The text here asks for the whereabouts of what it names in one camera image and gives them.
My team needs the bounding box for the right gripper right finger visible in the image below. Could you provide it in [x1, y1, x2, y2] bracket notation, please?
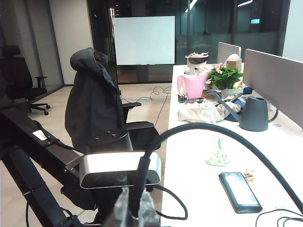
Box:
[138, 191, 161, 227]

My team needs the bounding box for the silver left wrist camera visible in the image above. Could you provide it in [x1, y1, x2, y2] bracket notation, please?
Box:
[79, 151, 163, 190]

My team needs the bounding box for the black charger cable silver plug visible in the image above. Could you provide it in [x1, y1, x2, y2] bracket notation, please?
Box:
[127, 122, 303, 219]

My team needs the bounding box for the small cardboard box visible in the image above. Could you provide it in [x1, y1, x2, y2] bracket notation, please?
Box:
[226, 53, 243, 71]

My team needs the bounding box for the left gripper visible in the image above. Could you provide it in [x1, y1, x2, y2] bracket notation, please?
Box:
[60, 183, 124, 211]

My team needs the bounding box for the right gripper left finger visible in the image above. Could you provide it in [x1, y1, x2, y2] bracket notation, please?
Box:
[113, 188, 133, 227]

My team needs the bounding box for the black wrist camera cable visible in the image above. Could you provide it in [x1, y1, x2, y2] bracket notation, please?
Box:
[145, 183, 189, 221]

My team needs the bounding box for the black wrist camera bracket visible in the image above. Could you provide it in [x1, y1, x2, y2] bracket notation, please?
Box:
[88, 129, 133, 156]

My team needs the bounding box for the blue cloth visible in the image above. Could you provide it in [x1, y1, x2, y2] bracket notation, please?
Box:
[222, 93, 253, 122]

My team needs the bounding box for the grey-brown desk partition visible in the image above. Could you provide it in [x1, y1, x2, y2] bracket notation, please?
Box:
[243, 48, 303, 131]

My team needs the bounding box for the thin black floor cable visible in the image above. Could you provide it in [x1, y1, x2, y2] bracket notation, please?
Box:
[119, 85, 172, 130]

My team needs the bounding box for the pink plastic watering jug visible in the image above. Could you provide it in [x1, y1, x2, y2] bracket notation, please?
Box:
[177, 72, 211, 100]

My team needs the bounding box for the pot with dried plant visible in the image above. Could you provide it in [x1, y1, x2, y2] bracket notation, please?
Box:
[185, 51, 210, 71]

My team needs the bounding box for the grey watering can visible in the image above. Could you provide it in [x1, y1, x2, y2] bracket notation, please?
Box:
[208, 88, 279, 132]

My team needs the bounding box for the black office chair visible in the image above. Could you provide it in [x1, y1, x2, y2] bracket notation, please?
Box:
[0, 45, 51, 116]
[119, 101, 162, 152]

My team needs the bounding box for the dark hooded jacket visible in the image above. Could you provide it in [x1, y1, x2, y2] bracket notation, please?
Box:
[64, 47, 126, 154]

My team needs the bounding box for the white whiteboard on stand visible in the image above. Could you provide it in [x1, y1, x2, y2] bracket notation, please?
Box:
[111, 16, 176, 82]

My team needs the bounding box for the green plant white pot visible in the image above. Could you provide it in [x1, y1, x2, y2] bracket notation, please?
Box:
[206, 65, 245, 98]

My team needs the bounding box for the green white crumpled wrapper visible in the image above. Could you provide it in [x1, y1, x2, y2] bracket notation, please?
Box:
[204, 138, 232, 167]

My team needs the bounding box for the small crumpled brown wrapper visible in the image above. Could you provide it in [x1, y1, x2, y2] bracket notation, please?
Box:
[243, 168, 257, 183]

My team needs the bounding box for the black rectangular power bank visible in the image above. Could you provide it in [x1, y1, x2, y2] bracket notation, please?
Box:
[218, 172, 263, 214]

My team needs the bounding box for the white desk partition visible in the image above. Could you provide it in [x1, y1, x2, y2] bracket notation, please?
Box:
[217, 42, 242, 65]

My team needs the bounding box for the beige crumpled cloth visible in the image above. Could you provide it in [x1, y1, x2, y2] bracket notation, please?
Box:
[177, 103, 225, 124]

